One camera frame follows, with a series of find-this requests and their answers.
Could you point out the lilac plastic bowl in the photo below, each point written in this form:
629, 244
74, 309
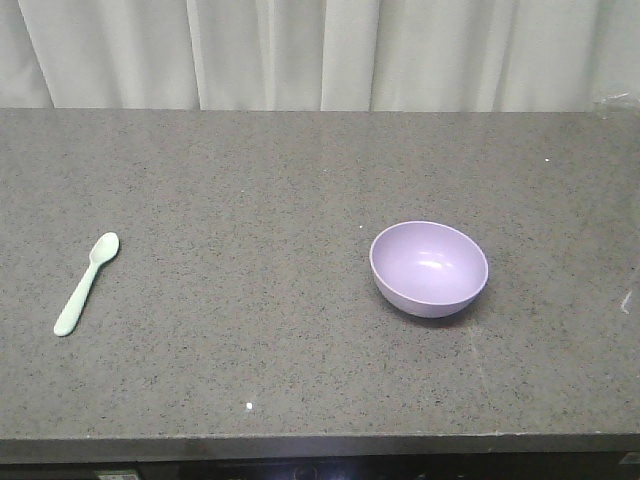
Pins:
427, 269

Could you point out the pale green plastic spoon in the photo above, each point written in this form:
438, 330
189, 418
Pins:
104, 250

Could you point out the white curtain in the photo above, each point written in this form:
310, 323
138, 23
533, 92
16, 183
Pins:
427, 56

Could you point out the black two-drawer disinfection cabinet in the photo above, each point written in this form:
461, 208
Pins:
572, 465

